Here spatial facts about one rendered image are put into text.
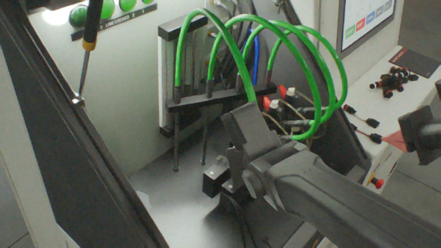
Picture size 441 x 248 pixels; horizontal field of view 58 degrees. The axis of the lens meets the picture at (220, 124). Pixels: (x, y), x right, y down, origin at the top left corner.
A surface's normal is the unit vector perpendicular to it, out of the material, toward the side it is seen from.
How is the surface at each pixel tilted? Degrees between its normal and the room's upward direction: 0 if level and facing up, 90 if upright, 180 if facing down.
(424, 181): 0
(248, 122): 41
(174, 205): 0
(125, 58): 90
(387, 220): 37
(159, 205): 0
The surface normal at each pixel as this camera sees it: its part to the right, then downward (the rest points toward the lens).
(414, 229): -0.39, -0.88
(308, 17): -0.65, 0.46
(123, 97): 0.75, 0.48
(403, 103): 0.09, -0.75
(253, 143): 0.16, -0.05
